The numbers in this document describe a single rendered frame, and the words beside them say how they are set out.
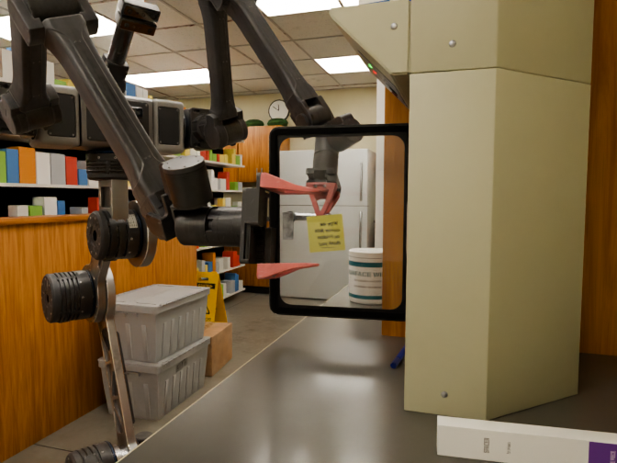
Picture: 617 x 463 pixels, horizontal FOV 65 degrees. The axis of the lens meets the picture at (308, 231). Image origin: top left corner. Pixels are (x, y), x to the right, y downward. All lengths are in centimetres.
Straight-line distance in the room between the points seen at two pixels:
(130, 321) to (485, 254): 241
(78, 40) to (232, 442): 62
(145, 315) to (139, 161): 209
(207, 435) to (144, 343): 222
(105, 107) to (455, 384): 65
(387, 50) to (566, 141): 29
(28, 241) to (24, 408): 82
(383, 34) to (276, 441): 55
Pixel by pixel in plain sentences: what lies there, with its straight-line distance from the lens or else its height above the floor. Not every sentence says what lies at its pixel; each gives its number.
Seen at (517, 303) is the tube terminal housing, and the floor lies 110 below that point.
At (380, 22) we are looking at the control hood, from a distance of 73.
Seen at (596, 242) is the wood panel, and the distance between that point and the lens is 109.
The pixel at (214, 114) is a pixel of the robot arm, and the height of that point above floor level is 147.
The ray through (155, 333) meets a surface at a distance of 282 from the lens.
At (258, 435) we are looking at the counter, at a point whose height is 94.
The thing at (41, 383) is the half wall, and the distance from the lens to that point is 293.
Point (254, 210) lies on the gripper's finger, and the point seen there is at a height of 122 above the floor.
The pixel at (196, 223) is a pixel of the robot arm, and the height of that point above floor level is 121.
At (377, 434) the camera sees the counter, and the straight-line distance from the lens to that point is 68.
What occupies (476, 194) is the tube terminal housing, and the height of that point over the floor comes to 125.
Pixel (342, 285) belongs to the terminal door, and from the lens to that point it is 102.
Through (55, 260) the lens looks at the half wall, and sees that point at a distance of 288.
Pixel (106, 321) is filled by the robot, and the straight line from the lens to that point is 194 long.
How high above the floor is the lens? 124
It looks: 4 degrees down
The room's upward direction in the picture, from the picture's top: straight up
